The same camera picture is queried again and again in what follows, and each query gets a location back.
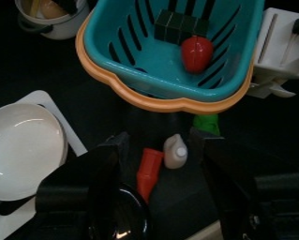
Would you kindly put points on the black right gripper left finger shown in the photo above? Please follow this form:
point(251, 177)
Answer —
point(81, 187)

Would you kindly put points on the dark green toy blocks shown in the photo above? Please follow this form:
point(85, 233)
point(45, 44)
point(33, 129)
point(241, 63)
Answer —
point(173, 26)

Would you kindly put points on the white toy toaster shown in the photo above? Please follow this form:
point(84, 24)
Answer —
point(277, 53)

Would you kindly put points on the red toy ketchup bottle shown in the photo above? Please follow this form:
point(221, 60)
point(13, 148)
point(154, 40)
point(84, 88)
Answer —
point(150, 175)

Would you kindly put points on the white toy pot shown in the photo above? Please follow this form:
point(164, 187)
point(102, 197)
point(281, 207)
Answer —
point(69, 25)

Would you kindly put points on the red toy tomato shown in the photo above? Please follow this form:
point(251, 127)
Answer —
point(197, 54)

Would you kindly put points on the green toy vegetable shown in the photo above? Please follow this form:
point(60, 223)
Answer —
point(207, 123)

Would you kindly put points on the white garlic toy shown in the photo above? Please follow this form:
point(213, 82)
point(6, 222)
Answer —
point(174, 156)

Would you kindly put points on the beige toy spoon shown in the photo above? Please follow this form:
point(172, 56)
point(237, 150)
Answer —
point(53, 9)

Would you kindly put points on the yellow toy stick utensil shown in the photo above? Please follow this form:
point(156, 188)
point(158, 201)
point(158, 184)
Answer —
point(34, 7)

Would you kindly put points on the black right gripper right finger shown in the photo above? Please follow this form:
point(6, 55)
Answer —
point(240, 187)

